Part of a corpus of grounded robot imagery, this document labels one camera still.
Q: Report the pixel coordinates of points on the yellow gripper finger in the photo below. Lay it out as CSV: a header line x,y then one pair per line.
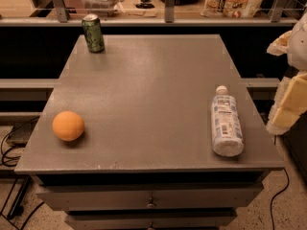
x,y
281,45
290,102

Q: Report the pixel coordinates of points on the blue plastic water bottle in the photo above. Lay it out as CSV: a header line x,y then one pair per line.
x,y
227,136

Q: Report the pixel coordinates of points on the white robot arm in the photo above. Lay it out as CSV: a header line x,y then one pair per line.
x,y
297,56

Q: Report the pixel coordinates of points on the printed snack bag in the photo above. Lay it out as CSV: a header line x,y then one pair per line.
x,y
231,8

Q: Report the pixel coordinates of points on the grey drawer cabinet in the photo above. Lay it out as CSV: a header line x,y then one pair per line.
x,y
145,101

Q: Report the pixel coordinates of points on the round metal drawer knob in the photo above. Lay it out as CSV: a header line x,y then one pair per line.
x,y
151,205

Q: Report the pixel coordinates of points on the clear plastic container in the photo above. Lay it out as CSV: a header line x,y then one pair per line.
x,y
101,7

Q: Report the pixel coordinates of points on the green soda can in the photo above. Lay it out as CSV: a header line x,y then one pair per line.
x,y
92,33

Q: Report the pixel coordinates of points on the orange fruit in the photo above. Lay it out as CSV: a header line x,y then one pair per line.
x,y
68,126

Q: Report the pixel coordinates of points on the black power adapter box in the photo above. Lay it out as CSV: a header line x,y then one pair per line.
x,y
20,135

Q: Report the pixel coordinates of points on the grey metal shelf frame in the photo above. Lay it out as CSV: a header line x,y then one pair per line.
x,y
135,12

